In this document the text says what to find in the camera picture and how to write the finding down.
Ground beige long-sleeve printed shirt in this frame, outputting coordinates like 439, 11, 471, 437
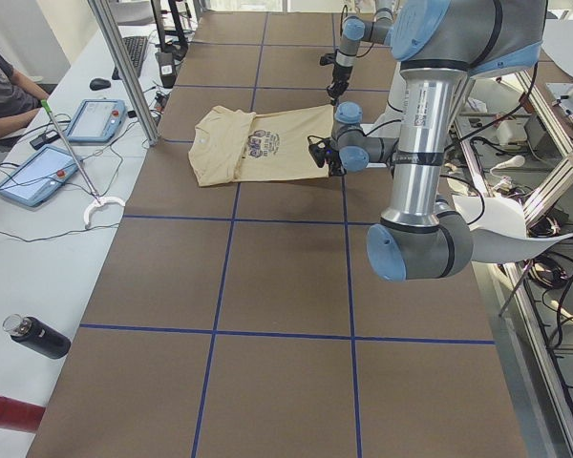
188, 105, 333, 187

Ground white reacher grabber stick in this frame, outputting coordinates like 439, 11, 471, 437
41, 99, 125, 229

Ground aluminium frame post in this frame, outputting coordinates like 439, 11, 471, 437
88, 0, 159, 146

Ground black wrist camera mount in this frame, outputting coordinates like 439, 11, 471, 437
319, 52, 337, 68
307, 135, 330, 168

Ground seated person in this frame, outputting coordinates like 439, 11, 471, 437
0, 54, 50, 138

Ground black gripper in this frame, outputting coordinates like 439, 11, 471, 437
328, 65, 352, 106
327, 156, 347, 177

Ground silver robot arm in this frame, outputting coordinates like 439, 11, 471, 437
312, 1, 547, 281
327, 1, 397, 106

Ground red cylinder bottle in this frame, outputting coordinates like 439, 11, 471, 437
0, 396, 45, 433

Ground blue teach pendant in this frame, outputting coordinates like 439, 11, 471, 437
66, 99, 127, 144
0, 145, 77, 207

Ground black computer mouse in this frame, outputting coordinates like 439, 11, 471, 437
89, 78, 112, 91

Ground blue teach pendant near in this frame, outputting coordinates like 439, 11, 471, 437
0, 145, 77, 207

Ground black water bottle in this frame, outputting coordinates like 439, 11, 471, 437
2, 314, 71, 360

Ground blue teach pendant far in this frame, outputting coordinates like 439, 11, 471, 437
66, 99, 127, 144

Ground black keyboard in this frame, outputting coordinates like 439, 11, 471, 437
122, 36, 149, 77

